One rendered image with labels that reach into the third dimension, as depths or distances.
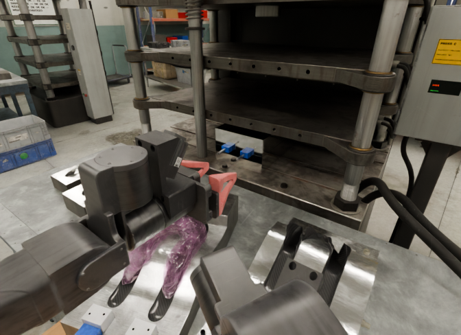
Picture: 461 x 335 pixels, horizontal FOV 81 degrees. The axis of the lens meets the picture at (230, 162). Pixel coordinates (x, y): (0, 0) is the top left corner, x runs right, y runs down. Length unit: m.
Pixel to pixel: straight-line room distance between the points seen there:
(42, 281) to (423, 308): 0.82
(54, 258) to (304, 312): 0.23
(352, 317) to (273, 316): 0.49
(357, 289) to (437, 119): 0.64
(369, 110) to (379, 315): 0.58
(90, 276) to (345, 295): 0.53
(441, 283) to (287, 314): 0.80
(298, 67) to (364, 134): 0.34
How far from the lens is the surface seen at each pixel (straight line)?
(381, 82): 0.94
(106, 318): 0.71
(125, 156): 0.33
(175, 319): 0.69
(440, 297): 0.95
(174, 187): 0.37
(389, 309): 0.86
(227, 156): 1.36
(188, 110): 1.45
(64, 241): 0.34
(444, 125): 1.11
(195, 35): 1.28
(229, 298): 0.27
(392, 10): 0.94
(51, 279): 0.32
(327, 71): 1.06
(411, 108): 1.10
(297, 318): 0.21
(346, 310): 0.69
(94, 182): 0.31
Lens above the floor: 1.44
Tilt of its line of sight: 28 degrees down
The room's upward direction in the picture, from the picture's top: straight up
